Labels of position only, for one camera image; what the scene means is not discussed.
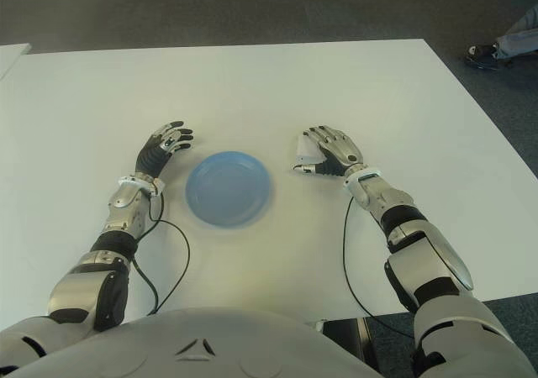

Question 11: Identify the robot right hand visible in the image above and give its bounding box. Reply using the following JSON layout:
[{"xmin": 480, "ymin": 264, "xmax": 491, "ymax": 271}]
[{"xmin": 293, "ymin": 124, "xmax": 365, "ymax": 177}]

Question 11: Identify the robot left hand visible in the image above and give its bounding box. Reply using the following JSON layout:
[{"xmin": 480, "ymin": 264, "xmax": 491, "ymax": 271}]
[{"xmin": 134, "ymin": 120, "xmax": 194, "ymax": 181}]

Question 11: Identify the white charger block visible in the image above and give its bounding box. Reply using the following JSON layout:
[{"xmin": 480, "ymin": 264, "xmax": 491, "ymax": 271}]
[{"xmin": 295, "ymin": 133, "xmax": 324, "ymax": 165}]

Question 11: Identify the blue round plate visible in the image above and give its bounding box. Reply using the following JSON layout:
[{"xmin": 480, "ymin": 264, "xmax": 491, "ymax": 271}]
[{"xmin": 185, "ymin": 150, "xmax": 274, "ymax": 228}]

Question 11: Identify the dark sneaker shoe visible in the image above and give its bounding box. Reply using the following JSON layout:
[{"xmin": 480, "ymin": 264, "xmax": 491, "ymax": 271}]
[{"xmin": 465, "ymin": 44, "xmax": 501, "ymax": 71}]

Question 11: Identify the white side table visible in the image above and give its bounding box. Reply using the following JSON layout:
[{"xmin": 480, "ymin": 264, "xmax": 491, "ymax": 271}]
[{"xmin": 0, "ymin": 43, "xmax": 34, "ymax": 81}]

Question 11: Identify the grey robot torso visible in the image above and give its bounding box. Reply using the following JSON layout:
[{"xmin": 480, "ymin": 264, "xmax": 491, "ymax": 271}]
[{"xmin": 24, "ymin": 305, "xmax": 379, "ymax": 378}]

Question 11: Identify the blue jeans leg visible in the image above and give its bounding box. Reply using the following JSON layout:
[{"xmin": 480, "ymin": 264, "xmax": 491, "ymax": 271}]
[{"xmin": 495, "ymin": 3, "xmax": 538, "ymax": 62}]

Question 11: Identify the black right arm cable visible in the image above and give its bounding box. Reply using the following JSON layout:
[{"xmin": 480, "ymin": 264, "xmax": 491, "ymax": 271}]
[{"xmin": 342, "ymin": 197, "xmax": 415, "ymax": 339}]

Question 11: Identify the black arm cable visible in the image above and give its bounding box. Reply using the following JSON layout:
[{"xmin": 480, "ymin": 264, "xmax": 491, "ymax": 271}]
[
  {"xmin": 342, "ymin": 197, "xmax": 415, "ymax": 339},
  {"xmin": 133, "ymin": 195, "xmax": 193, "ymax": 316}
]

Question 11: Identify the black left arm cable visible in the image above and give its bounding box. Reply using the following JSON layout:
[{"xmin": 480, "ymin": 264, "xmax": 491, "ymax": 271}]
[{"xmin": 133, "ymin": 195, "xmax": 193, "ymax": 316}]

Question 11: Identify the metal table leg frame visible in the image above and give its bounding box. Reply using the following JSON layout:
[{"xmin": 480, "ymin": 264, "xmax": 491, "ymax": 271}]
[{"xmin": 323, "ymin": 317, "xmax": 375, "ymax": 365}]

